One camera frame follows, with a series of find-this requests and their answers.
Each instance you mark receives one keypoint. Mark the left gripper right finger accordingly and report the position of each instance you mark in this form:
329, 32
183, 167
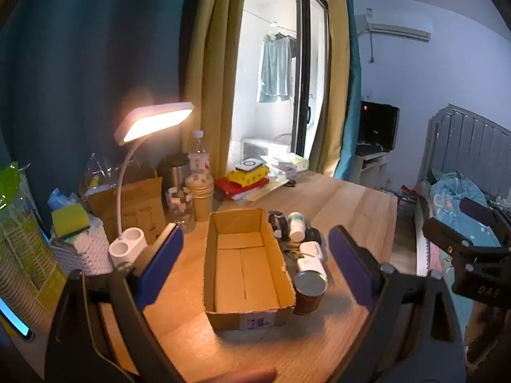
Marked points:
411, 332

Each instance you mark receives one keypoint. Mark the yellow green sponge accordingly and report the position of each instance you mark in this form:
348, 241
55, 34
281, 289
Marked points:
70, 220

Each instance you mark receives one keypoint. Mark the white air conditioner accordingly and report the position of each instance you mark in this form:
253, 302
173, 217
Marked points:
397, 23

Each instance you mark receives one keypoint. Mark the hanging grey towel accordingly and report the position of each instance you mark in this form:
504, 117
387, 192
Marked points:
275, 70

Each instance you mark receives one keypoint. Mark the white tv stand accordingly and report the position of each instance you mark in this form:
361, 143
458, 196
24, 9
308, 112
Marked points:
370, 170

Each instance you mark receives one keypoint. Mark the red book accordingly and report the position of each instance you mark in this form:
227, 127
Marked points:
233, 190

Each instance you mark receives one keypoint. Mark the brown metal tin can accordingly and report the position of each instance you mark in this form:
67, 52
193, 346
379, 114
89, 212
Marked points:
310, 287

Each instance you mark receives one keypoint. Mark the white small jar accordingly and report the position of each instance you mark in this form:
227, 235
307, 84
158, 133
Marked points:
311, 264

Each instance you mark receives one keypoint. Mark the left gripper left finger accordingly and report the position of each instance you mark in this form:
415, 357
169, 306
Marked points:
79, 348

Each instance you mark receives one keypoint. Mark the yellow tissue pack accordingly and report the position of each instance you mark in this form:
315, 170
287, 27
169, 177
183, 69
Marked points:
247, 178

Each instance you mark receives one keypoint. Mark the white power bank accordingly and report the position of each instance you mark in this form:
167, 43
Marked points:
249, 165

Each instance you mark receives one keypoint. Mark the blue patterned blanket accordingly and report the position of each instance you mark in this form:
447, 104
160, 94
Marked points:
445, 195

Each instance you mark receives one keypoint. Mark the white desk lamp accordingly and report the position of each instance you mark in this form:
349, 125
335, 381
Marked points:
135, 128

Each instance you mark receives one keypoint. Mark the patterned glass jar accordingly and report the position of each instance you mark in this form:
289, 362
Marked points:
179, 203

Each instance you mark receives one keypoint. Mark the black car key fob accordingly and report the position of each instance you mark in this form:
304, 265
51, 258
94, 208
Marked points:
313, 235

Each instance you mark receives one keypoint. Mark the green snack bag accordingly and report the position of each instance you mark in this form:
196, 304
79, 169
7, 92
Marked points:
31, 280

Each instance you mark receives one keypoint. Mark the brown lamp carton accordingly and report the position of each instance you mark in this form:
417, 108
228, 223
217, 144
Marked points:
141, 206

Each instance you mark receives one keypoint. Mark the grey bed headboard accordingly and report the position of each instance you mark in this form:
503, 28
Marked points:
458, 140

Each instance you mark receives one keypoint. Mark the cardboard box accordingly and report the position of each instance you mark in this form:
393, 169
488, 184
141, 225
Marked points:
245, 280

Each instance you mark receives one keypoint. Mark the stack of paper cups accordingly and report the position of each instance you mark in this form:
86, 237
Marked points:
202, 191

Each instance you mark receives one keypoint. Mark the white pill bottle teal label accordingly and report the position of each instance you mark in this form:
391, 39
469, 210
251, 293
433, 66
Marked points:
297, 227

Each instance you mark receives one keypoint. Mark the black monitor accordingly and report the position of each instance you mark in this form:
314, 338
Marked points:
378, 125

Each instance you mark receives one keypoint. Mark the white woven plastic basket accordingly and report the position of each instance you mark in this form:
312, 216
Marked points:
86, 251

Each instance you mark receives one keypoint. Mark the clear water bottle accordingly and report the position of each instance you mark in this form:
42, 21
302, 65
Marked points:
199, 158

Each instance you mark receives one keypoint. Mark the stainless steel thermos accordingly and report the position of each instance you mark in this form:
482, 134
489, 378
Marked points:
174, 169

